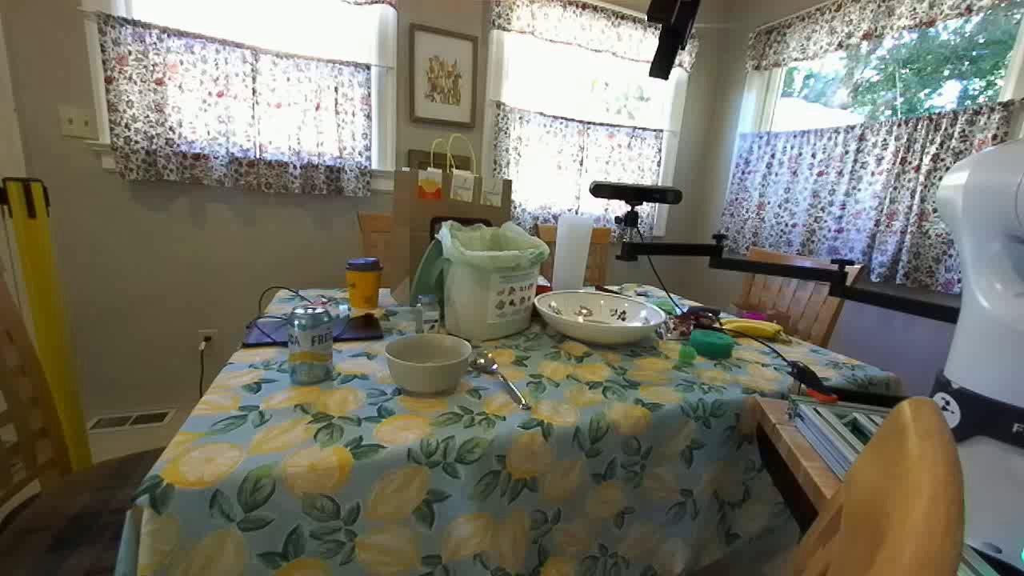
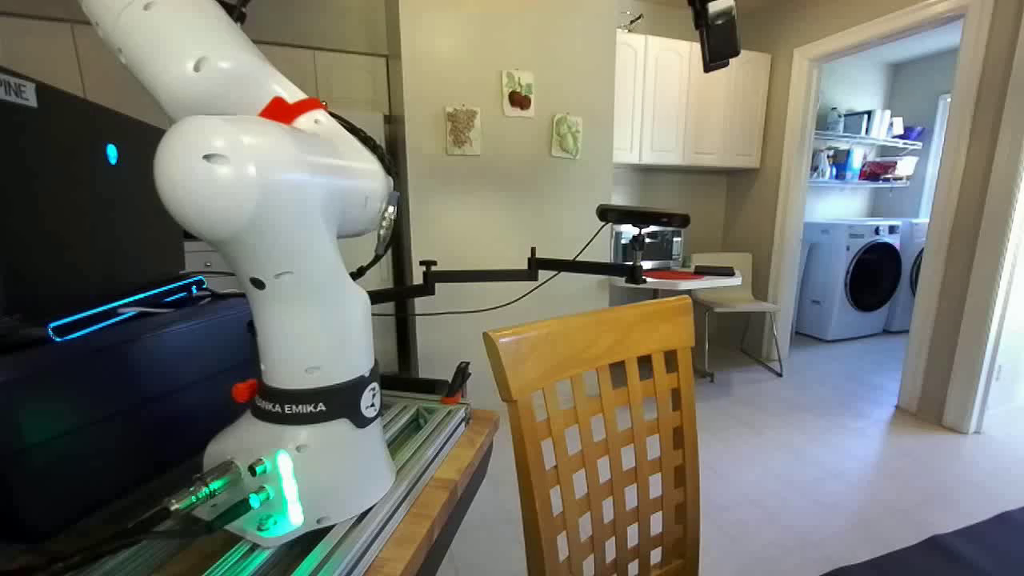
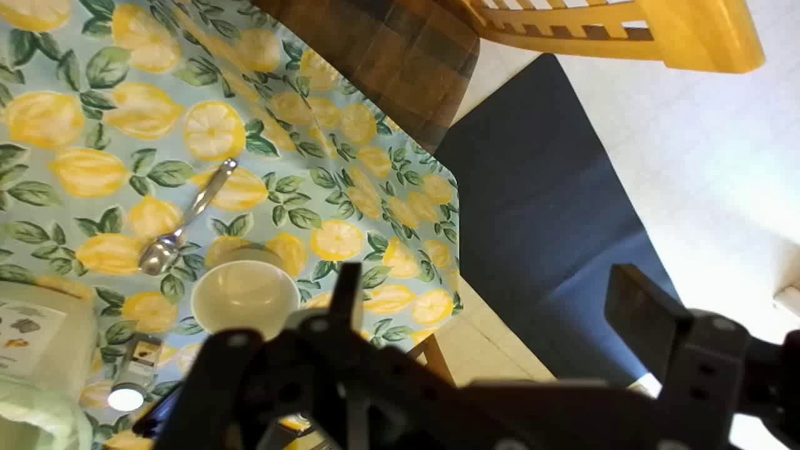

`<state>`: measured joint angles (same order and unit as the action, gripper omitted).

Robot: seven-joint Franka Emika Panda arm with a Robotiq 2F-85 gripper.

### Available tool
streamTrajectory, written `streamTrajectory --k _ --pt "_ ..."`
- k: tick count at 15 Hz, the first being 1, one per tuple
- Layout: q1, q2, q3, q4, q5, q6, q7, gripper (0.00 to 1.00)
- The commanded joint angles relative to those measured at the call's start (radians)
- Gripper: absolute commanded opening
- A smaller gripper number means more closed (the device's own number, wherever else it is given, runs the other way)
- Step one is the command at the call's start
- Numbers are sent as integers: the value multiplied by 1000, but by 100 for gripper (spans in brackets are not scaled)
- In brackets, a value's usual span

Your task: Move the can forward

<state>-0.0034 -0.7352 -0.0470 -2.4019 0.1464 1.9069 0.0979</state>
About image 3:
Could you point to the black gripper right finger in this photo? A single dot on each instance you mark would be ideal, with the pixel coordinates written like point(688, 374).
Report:
point(645, 314)

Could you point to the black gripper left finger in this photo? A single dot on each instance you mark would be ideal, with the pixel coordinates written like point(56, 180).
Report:
point(346, 301)

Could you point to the white ceramic bowl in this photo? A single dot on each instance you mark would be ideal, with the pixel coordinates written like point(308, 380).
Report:
point(240, 295)

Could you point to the lemon print tablecloth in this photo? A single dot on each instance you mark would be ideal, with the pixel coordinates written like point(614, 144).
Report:
point(251, 207)

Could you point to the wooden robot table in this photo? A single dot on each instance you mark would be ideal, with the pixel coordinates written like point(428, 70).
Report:
point(483, 350)

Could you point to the dark blue floor rug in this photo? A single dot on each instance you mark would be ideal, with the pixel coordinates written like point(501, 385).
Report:
point(541, 207)

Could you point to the silver metal spoon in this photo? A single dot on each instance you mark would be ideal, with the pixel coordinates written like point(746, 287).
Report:
point(158, 254)

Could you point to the light wooden lattice chair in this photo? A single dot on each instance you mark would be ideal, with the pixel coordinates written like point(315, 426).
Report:
point(708, 41)

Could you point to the white compost bin green liner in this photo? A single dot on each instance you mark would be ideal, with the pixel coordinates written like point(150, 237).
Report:
point(41, 332)

